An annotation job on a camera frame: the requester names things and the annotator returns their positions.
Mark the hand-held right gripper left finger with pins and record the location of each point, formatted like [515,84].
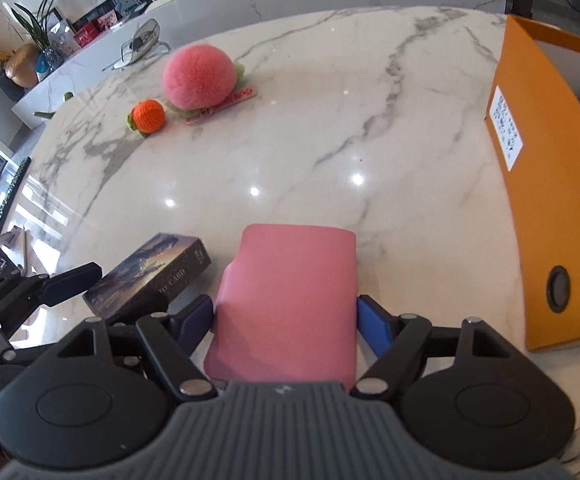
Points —
[197,317]

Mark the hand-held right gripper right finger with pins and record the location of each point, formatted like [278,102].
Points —
[372,317]

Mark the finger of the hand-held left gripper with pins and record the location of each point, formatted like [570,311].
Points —
[70,281]

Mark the dark card box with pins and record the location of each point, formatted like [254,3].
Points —
[145,270]

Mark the orange cardboard box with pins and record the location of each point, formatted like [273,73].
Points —
[545,185]

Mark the small orange plush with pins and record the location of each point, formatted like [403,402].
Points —
[149,116]

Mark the brown round vase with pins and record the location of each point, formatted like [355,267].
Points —
[22,65]

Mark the pink flat stick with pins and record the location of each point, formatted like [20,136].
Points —
[240,95]

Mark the green plant blue vase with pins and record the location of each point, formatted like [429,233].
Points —
[45,45]

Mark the pink peach plush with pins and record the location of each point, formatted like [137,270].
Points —
[197,77]

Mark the grey desk fan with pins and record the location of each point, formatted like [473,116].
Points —
[142,40]

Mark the red gift boxes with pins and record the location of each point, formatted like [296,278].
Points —
[100,24]

